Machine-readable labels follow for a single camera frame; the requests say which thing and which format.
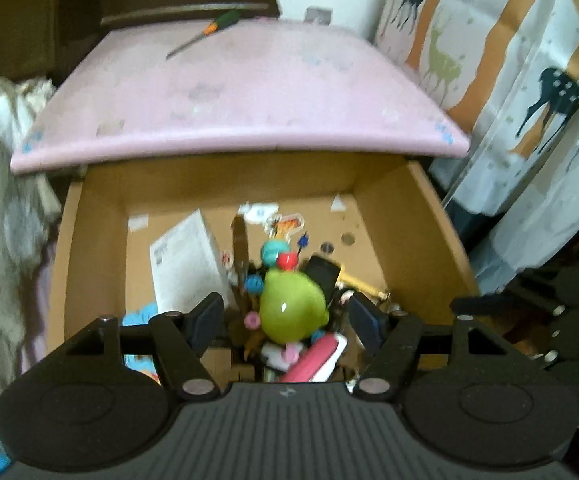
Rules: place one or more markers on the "orange figure sticker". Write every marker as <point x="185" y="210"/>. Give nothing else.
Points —
<point x="287" y="225"/>

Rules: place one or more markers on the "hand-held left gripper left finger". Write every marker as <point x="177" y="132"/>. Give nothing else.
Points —
<point x="208" y="317"/>

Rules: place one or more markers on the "pink marker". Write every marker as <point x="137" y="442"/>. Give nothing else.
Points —
<point x="317" y="360"/>

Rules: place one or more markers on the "black rectangular case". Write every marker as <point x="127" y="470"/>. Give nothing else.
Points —
<point x="323" y="274"/>

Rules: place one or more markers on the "dark wooden headboard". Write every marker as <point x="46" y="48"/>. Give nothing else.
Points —
<point x="34" y="5"/>

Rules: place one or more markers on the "blue plastic item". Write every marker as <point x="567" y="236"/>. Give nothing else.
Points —
<point x="139" y="317"/>

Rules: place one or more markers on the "purple bed skirt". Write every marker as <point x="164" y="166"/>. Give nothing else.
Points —
<point x="36" y="310"/>

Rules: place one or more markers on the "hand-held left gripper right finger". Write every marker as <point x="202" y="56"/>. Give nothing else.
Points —
<point x="367" y="321"/>

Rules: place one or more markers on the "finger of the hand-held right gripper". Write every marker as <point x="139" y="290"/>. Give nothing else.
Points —
<point x="499" y="306"/>

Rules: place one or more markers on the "yellow stick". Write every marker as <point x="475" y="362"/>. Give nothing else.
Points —
<point x="364" y="287"/>

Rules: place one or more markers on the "dark wooden drawer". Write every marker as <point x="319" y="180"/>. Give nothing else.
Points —
<point x="409" y="240"/>

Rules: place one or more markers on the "green toy with coloured wheels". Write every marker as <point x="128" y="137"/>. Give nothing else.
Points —
<point x="293" y="305"/>

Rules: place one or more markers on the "deer print wardrobe cover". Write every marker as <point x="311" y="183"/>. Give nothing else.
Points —
<point x="514" y="60"/>

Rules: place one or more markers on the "white cardboard box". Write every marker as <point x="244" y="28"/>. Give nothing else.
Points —
<point x="189" y="257"/>

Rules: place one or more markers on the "grey white-spotted blanket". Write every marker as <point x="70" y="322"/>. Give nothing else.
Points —
<point x="4" y="210"/>

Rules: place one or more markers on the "brown wooden stick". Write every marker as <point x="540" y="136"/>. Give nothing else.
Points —
<point x="242" y="247"/>

